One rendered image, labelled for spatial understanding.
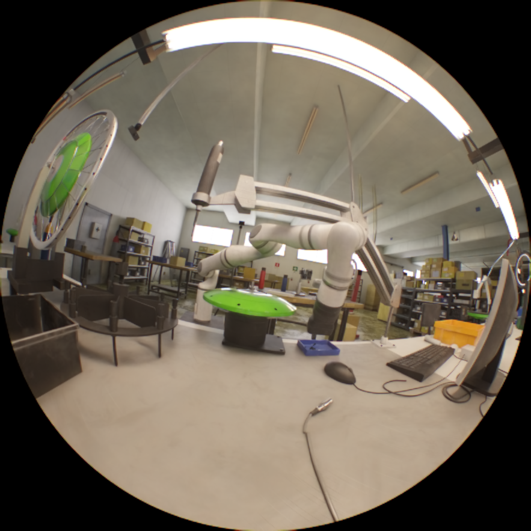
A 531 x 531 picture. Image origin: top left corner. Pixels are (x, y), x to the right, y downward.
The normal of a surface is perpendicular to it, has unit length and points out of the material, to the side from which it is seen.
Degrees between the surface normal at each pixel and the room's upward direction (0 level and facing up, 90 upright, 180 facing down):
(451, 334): 94
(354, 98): 180
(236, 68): 180
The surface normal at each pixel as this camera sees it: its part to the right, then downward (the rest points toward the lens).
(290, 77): -0.16, 0.99
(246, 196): 0.29, 0.00
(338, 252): -0.74, 0.46
